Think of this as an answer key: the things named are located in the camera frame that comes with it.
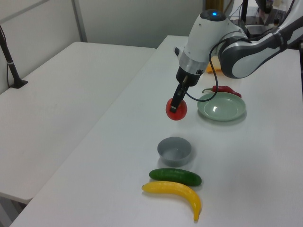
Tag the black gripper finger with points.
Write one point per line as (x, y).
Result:
(176, 100)

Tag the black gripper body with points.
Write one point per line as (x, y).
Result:
(193, 79)

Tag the red apple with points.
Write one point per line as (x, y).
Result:
(181, 114)

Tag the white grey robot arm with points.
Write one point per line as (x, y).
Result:
(246, 59)

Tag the orange plush toy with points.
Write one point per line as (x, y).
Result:
(209, 69)

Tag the red chili pepper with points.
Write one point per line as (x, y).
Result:
(225, 89)

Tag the pale green plate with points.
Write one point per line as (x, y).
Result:
(222, 108)

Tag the grey round bowl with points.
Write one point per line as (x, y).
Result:
(175, 160)

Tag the green cucumber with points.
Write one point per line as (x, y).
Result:
(175, 176)

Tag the black background pole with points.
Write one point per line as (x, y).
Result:
(245, 11)

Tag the yellow banana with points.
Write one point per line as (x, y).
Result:
(175, 189)

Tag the white side table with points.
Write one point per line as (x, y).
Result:
(59, 106)

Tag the black pole stand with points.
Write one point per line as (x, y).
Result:
(11, 68)

